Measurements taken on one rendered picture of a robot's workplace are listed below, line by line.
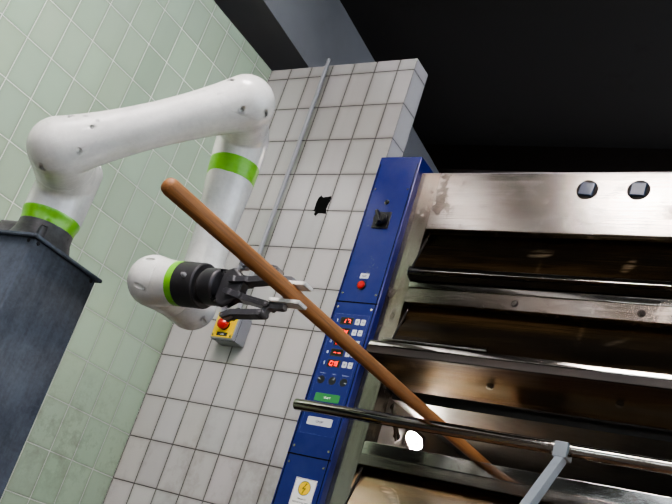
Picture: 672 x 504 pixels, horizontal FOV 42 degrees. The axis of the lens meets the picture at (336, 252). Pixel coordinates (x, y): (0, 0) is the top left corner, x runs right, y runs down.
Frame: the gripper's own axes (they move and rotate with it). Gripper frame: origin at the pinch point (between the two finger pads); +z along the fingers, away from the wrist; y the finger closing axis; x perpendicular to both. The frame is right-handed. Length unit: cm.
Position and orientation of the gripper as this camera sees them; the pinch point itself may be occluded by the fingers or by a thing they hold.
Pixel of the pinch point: (290, 294)
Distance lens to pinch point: 165.0
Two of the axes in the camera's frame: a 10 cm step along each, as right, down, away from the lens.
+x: -4.5, -4.7, -7.6
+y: -2.9, 8.8, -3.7
